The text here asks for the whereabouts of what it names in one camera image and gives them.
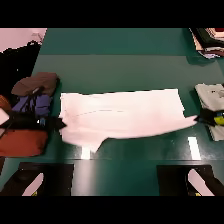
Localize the white shirt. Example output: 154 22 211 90
58 88 199 154

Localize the pale grey T-shirt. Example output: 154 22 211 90
194 82 224 142

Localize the blue garment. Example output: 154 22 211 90
12 93 53 118

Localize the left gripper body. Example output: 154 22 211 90
43 116 67 131

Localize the black garment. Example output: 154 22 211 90
0 40 42 98

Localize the heap of clothes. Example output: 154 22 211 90
189 27 224 60

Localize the brown garment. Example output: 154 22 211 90
11 71 61 98

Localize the orange garment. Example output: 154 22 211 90
0 94 50 158

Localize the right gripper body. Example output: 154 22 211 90
195 108 218 127

